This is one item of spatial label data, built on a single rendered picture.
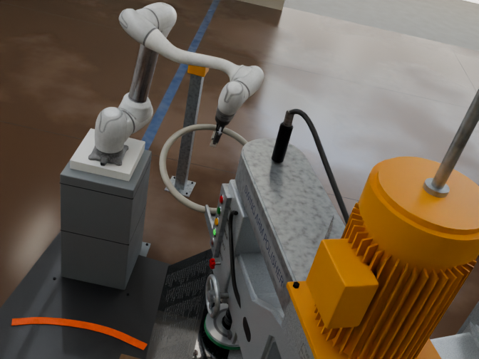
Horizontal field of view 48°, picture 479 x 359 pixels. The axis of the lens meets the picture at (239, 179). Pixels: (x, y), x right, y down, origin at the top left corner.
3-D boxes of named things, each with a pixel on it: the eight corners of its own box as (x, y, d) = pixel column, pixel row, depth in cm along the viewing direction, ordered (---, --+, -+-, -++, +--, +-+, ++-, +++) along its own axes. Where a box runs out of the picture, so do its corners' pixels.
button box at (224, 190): (220, 257, 195) (234, 197, 178) (213, 258, 194) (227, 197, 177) (216, 242, 201) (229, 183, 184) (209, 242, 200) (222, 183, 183)
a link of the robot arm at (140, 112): (108, 126, 298) (132, 112, 315) (131, 142, 295) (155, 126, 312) (135, 1, 249) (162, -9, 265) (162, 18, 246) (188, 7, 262)
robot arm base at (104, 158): (85, 164, 282) (85, 155, 279) (97, 140, 300) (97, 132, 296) (119, 170, 284) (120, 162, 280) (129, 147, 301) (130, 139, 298)
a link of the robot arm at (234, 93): (229, 120, 243) (246, 105, 250) (238, 100, 230) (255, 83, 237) (211, 106, 244) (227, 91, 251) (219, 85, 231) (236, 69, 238)
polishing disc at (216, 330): (243, 356, 205) (244, 354, 205) (195, 330, 211) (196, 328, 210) (264, 319, 222) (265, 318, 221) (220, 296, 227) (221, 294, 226)
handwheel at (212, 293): (237, 325, 185) (245, 297, 176) (209, 328, 182) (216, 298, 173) (227, 292, 196) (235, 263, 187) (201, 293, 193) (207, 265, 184)
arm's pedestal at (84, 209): (49, 282, 322) (45, 177, 276) (78, 229, 363) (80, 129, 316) (130, 299, 323) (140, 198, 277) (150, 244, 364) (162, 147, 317)
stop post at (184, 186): (195, 183, 428) (217, 58, 365) (188, 197, 412) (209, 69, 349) (172, 176, 430) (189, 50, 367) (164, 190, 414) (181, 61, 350)
